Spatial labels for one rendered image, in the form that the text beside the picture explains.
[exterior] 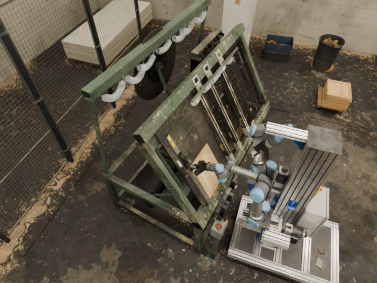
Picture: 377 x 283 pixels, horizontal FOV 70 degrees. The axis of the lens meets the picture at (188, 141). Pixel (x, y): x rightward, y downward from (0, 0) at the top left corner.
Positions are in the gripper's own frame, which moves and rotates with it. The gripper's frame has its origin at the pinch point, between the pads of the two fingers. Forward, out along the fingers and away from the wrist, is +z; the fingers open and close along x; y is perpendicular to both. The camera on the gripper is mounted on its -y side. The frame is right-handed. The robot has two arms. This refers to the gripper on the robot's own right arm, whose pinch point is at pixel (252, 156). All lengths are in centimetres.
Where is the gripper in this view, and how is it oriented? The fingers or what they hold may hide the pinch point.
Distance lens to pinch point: 262.8
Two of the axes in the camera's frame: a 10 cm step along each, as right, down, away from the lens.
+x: -6.3, 2.8, -7.2
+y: -5.4, -8.2, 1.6
